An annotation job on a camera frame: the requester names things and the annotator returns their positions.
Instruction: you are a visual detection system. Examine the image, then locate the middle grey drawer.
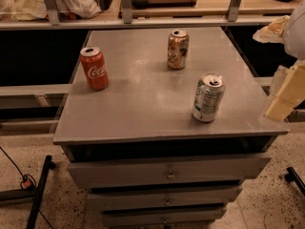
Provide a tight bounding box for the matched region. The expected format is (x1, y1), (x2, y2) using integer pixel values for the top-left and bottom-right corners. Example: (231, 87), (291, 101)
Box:
(88, 185), (242, 211)

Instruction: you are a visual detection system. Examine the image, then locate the black cable with orange clip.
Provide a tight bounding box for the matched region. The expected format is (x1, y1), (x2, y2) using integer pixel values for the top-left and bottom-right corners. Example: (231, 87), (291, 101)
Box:
(0, 146), (55, 229)

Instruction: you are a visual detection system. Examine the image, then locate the grey metal bracket middle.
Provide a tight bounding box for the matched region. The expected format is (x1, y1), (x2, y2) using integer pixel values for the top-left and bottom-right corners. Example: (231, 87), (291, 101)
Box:
(121, 0), (132, 24)

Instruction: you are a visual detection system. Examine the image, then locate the orange patterned soda can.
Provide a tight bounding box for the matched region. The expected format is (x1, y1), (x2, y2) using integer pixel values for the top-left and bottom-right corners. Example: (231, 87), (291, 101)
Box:
(168, 30), (190, 70)

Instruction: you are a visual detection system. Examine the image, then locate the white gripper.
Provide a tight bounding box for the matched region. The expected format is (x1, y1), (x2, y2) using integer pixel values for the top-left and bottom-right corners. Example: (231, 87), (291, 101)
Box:
(253, 2), (305, 122)

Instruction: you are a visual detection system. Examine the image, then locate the grey drawer cabinet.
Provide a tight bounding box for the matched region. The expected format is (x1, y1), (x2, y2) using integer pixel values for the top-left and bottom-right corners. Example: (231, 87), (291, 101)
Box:
(53, 28), (288, 218)

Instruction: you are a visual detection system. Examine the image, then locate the grey metal bracket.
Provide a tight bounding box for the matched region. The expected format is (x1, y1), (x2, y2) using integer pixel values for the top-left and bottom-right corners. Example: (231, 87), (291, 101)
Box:
(44, 0), (60, 26)
(226, 0), (242, 22)
(121, 0), (132, 24)

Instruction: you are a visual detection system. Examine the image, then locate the bottom grey drawer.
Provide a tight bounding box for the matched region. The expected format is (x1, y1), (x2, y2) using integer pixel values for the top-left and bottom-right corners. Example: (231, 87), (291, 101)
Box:
(102, 206), (226, 227)

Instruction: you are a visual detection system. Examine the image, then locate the black stand leg left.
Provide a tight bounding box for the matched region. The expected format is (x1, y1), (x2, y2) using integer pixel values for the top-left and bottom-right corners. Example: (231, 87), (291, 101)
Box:
(26, 155), (56, 229)

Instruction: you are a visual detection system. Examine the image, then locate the black stand foot right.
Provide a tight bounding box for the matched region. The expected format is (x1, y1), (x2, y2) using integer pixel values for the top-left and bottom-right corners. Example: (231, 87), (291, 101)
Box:
(284, 167), (305, 196)

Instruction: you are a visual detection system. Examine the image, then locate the red coke can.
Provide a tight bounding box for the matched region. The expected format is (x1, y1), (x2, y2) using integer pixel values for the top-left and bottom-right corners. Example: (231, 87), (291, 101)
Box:
(80, 47), (109, 91)

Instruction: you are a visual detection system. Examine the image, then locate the grey drawer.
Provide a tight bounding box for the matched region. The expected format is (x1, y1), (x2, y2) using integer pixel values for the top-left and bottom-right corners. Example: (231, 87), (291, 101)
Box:
(102, 206), (226, 227)
(68, 153), (271, 189)
(88, 185), (242, 211)

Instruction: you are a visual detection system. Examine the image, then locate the green white 7up can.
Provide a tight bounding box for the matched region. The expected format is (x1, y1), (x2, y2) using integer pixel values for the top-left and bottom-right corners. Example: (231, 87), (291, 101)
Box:
(192, 73), (226, 122)

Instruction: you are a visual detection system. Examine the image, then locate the top grey drawer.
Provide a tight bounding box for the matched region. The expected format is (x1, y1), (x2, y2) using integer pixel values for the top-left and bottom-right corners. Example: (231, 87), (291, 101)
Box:
(68, 153), (271, 189)

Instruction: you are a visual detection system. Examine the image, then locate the white cloth on shelf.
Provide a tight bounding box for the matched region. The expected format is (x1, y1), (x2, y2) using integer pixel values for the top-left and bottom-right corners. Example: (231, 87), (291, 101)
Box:
(0, 0), (101, 21)

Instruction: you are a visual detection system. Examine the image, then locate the grey metal bracket left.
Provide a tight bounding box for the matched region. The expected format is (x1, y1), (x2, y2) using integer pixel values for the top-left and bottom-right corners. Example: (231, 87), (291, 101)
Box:
(44, 0), (60, 26)

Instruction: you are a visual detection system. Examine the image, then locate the grey metal bracket right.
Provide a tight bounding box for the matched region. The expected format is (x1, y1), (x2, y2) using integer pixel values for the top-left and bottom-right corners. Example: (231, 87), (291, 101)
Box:
(226, 0), (242, 22)

